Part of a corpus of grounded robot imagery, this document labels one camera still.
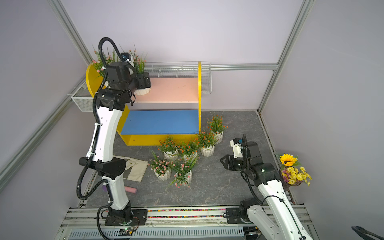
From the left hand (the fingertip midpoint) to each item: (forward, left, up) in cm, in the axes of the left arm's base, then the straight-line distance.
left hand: (140, 74), depth 69 cm
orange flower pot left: (-19, -9, -35) cm, 41 cm away
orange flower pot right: (-18, -31, -35) cm, 50 cm away
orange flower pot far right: (-7, -37, -33) cm, 50 cm away
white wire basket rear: (+25, -22, -13) cm, 36 cm away
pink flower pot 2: (-36, -17, -38) cm, 55 cm away
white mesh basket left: (0, +33, -13) cm, 35 cm away
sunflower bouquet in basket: (-42, -64, -24) cm, 81 cm away
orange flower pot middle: (-22, -21, -34) cm, 45 cm away
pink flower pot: (-32, -6, -34) cm, 47 cm away
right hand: (-31, -38, -30) cm, 58 cm away
